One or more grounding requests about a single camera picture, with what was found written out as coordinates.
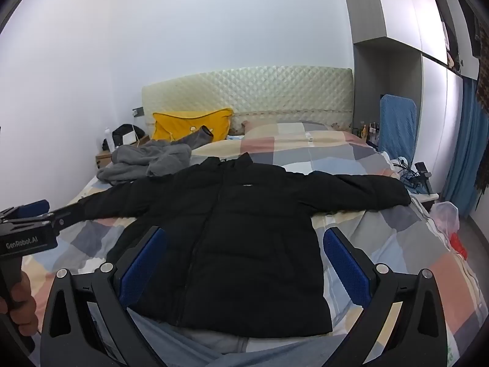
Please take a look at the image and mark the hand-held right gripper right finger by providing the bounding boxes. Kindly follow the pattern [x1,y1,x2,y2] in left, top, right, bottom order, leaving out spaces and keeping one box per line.
[323,227,448,367]

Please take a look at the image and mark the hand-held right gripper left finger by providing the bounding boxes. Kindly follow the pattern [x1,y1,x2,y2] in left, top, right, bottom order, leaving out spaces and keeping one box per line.
[40,225,169,367]

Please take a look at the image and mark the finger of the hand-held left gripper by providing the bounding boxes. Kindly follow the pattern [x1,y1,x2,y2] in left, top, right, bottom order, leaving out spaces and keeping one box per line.
[0,199,50,221]
[38,203,83,235]

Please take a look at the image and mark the black puffer jacket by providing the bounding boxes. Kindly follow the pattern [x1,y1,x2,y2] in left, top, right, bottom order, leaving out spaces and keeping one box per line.
[76,152,412,336]

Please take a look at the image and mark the person's left hand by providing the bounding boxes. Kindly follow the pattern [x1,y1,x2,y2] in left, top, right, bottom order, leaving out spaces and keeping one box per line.
[0,271,42,337]

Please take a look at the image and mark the wooden nightstand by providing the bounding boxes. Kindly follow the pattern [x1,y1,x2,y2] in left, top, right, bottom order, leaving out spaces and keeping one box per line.
[95,149,115,169]

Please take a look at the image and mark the grey hoodie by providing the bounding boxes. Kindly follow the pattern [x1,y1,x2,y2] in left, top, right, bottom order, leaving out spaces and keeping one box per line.
[97,125,215,186]

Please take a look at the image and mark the black bag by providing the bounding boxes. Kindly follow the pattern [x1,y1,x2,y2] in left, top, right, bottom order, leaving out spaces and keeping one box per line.
[112,124,146,148]

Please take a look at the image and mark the clear plastic bag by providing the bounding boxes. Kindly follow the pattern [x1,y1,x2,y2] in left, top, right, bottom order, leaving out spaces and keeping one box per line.
[431,201,461,238]

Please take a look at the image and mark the red plastic item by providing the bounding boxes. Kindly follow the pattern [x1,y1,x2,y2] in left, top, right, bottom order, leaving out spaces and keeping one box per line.
[449,232,469,258]

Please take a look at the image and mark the checked pastel quilt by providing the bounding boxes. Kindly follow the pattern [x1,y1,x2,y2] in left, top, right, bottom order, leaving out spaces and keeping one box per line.
[23,121,478,367]

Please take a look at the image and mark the black device on stand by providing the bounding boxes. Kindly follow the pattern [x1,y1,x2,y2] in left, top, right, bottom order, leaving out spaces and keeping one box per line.
[414,161,435,195]

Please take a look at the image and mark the row of small bottles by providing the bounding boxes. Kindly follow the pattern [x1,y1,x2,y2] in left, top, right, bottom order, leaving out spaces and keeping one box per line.
[358,121,381,143]

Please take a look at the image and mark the blue towel on chair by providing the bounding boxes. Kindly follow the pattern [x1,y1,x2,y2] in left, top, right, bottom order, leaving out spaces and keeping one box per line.
[378,94,418,165]

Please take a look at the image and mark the yellow pillow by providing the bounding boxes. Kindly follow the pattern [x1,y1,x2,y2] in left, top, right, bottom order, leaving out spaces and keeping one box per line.
[152,108,234,144]

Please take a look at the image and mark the blue curtain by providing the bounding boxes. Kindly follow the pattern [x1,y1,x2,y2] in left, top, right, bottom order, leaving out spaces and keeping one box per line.
[443,78,484,218]

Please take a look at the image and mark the brown patterned hanging cloth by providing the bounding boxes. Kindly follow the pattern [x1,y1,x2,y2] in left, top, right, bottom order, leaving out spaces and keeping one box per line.
[473,15,489,199]

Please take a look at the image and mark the cream quilted headboard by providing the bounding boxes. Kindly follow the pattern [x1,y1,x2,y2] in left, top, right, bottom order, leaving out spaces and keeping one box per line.
[141,67,353,138]

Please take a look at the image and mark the grey and white wardrobe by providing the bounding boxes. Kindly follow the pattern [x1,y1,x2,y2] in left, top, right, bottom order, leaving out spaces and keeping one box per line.
[338,0,465,207]

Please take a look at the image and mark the tangle of black cables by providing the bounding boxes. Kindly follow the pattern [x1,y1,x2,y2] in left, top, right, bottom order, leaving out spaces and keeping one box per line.
[393,156,421,189]

